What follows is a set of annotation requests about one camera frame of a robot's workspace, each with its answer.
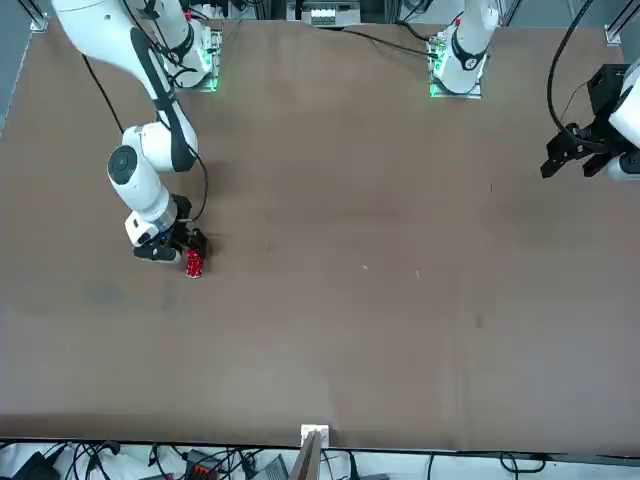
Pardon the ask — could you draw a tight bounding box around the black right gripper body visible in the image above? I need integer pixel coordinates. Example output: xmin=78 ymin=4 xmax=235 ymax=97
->
xmin=159 ymin=219 xmax=199 ymax=252

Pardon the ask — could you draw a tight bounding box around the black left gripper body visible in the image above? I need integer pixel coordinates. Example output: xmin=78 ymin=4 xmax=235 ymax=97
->
xmin=578 ymin=118 xmax=625 ymax=157

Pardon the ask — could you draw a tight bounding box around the red toy car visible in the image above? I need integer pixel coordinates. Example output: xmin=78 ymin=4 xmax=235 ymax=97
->
xmin=185 ymin=248 xmax=205 ymax=279

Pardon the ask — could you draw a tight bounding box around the black left wrist box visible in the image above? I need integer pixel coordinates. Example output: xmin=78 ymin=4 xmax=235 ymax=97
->
xmin=589 ymin=63 xmax=629 ymax=119

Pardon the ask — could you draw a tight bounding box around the black box with red label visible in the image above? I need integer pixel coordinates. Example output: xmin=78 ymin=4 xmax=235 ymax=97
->
xmin=182 ymin=448 xmax=224 ymax=480

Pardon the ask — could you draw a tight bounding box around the black power adapter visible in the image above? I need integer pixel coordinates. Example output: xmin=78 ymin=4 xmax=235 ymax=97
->
xmin=12 ymin=449 xmax=56 ymax=480

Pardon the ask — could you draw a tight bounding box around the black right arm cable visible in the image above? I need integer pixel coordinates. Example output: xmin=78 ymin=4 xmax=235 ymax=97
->
xmin=189 ymin=149 xmax=209 ymax=221
xmin=79 ymin=52 xmax=126 ymax=135

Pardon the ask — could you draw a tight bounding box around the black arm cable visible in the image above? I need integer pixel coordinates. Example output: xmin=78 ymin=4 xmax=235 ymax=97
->
xmin=189 ymin=149 xmax=209 ymax=221
xmin=547 ymin=0 xmax=584 ymax=130
xmin=79 ymin=52 xmax=126 ymax=135

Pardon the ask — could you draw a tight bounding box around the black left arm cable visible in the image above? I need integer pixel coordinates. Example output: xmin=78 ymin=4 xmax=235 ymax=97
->
xmin=547 ymin=0 xmax=584 ymax=130

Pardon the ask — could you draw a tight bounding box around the aluminium frame profile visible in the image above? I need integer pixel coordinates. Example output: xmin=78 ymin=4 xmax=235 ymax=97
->
xmin=603 ymin=0 xmax=640 ymax=47
xmin=29 ymin=0 xmax=51 ymax=32

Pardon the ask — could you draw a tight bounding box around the black cable across table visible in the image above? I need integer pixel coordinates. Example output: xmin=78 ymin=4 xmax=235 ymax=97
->
xmin=339 ymin=27 xmax=434 ymax=56

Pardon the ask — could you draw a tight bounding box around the metal post with white bracket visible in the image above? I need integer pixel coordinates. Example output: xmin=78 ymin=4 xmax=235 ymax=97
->
xmin=292 ymin=423 xmax=331 ymax=480

